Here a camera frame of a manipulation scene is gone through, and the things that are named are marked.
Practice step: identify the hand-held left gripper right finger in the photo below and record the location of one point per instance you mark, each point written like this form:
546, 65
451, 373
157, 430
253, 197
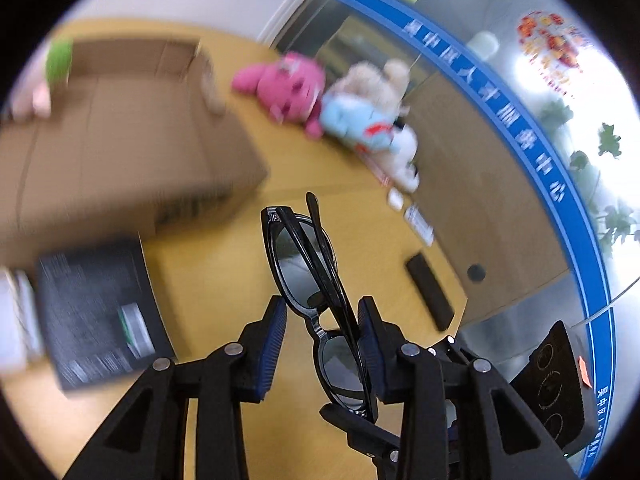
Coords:
372, 355

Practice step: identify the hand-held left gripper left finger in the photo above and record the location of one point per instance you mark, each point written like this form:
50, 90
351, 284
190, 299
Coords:
270, 355

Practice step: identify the black sunglasses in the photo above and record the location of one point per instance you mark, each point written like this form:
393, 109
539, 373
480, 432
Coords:
300, 270

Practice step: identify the wooden desktop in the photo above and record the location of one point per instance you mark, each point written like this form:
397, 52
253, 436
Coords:
310, 170

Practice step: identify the black rectangular case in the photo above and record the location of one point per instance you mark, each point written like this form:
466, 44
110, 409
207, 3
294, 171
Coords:
429, 290

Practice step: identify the black round desk grommet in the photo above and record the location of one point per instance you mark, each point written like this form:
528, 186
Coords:
476, 274

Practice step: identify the white printed packet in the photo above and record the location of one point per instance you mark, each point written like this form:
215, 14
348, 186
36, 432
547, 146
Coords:
419, 224

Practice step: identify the small white case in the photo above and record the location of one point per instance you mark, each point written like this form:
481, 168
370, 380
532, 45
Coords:
395, 199

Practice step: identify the black panel with circle print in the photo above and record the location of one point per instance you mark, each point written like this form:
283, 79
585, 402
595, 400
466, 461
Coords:
550, 385

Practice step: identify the black flat carton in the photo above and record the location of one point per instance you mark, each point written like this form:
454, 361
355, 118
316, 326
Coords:
95, 310

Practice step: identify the light blue plush toy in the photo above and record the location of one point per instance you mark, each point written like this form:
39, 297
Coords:
350, 120

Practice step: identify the brown cardboard box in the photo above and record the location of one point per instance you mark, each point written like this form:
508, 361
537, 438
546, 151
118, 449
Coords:
125, 160

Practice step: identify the white box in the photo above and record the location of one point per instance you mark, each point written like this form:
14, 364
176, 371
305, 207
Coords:
20, 310

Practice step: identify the blue window band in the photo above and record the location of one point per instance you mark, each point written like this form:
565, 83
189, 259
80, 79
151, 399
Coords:
505, 120

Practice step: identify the beige plush bear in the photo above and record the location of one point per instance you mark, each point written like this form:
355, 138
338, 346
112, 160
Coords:
370, 80

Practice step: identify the green plant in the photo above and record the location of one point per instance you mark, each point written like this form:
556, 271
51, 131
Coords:
607, 210

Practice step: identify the pale pink plush toy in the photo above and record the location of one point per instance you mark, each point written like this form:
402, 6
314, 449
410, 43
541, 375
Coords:
32, 102

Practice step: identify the red window decal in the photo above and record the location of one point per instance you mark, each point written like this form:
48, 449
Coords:
550, 45

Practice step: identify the green plush toy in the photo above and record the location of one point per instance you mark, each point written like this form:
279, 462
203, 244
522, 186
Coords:
59, 60

